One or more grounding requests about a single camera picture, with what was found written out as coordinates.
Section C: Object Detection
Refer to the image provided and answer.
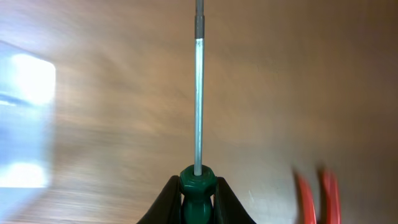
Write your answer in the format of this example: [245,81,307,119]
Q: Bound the green handled screwdriver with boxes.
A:
[180,0,216,223]

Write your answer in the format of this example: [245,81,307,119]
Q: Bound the clear plastic container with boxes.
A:
[1,42,57,222]

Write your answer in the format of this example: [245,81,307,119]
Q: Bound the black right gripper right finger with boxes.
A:
[213,177,256,224]

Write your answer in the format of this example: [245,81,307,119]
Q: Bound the red handled pliers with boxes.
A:
[294,167,343,224]

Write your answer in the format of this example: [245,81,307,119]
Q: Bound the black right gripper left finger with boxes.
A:
[137,175,182,224]

